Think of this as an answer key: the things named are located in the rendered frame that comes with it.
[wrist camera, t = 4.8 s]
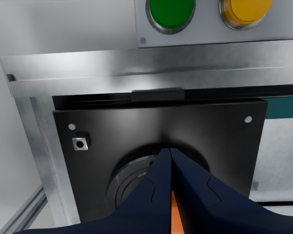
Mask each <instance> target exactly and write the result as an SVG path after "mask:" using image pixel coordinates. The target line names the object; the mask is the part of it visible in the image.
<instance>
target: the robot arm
mask: <svg viewBox="0 0 293 234"><path fill-rule="evenodd" d="M172 187H173V192H174V196H175V199H176V203H177V207H178V211H179V214H180V219H181V223H182V226H183V230H184V234H293V216H289V215H282V214H278V213H275V212H272V211H270V210H268V209H266V208H264V207H262V206H261V205H259V204H257V203H256V202H254V201H252V200H251V199H249V198H247V197H246V196H244V195H243V194H241V193H239V192H238V191H236V190H234V189H233V188H231V187H229V186H228V185H226V184H225V183H224V182H222V181H221V180H219V179H218V178H216V177H215V176H214V175H212V174H211V173H209V172H208V171H207V170H205V169H204V168H202V167H201V166H200V165H198V164H197V163H196V162H194V161H193V160H192V159H190V158H189V157H187V156H186V155H185V154H183V153H182V152H181V151H179V150H178V149H176V148H170V149H168V148H166V149H161V151H160V153H159V154H158V155H157V157H156V158H155V160H154V162H153V163H152V165H151V166H150V168H149V169H148V171H147V172H146V173H145V175H144V177H143V178H142V179H141V181H140V182H139V184H138V185H137V187H136V188H135V189H134V190H133V191H132V193H131V194H130V195H129V196H128V197H127V198H126V199H125V200H124V201H123V202H122V203H121V204H120V206H119V207H118V208H117V209H116V210H115V211H114V212H113V213H112V214H110V215H109V216H108V217H106V218H103V219H98V220H94V221H88V222H84V223H79V224H74V225H70V226H65V227H55V228H37V229H26V230H22V231H19V232H16V233H13V234H171V229H172Z"/></svg>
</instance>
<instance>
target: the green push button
mask: <svg viewBox="0 0 293 234"><path fill-rule="evenodd" d="M193 5H194V0H150V4H149V8H150V14H151V17H152V19H153V21H154V22H155V24H156V25H157V26H159V27H160V28H162V29H165V30H174V29H177V28H179V27H181V26H182V25H183V24H184V23H185V22H186V21H187V20H188V18H189V17H190V15H191V13H192V10H193Z"/></svg>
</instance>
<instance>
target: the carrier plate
mask: <svg viewBox="0 0 293 234"><path fill-rule="evenodd" d="M267 106H268V101H266V100H263V99H260V98H257V97H253V98H232V99H212V100H192V101H171V102H151V103H131V104H101V105H81V106H62V107H59V108H57V109H55V110H53V117H54V121H55V125H56V129H57V132H58V136H59V140H60V144H61V148H62V152H63V156H64V159H65V163H66V167H67V172H68V176H69V179H70V183H71V187H72V191H73V195H74V199H75V203H76V207H77V210H78V214H79V218H80V222H81V223H84V222H88V221H94V220H98V219H103V218H106V217H108V216H109V214H108V212H107V209H106V205H105V193H106V189H107V185H108V183H109V180H110V177H111V174H112V172H113V170H114V169H115V167H116V166H117V165H118V164H119V163H120V162H121V161H122V160H123V159H124V158H125V157H127V156H128V155H130V154H132V153H134V152H136V151H138V150H141V149H144V148H148V147H155V146H168V147H175V148H178V149H182V150H185V151H187V152H189V153H191V154H193V155H195V156H196V157H197V158H199V159H200V160H201V161H202V162H203V163H204V164H205V165H206V167H207V168H208V170H209V172H210V173H211V174H212V175H214V176H215V177H216V178H218V179H219V180H221V181H222V182H224V183H225V184H226V185H228V186H229V187H231V188H233V189H234V190H236V191H238V192H239V193H241V194H243V195H244V196H246V197H247V198H249V195H250V190H251V186H252V181H253V175H254V170H255V165H256V161H257V156H258V152H259V147H260V141H261V136H262V131H263V126H264V122H265V117H266V111H267ZM75 135H89V140H90V148H89V149H88V150H74V145H73V140H72V138H73V137H74V136H75Z"/></svg>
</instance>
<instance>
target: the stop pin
mask: <svg viewBox="0 0 293 234"><path fill-rule="evenodd" d="M258 186H259V182H258V181H257V180H256V179H255V178H254V177H253V181H252V186H251V191H257V190H258Z"/></svg>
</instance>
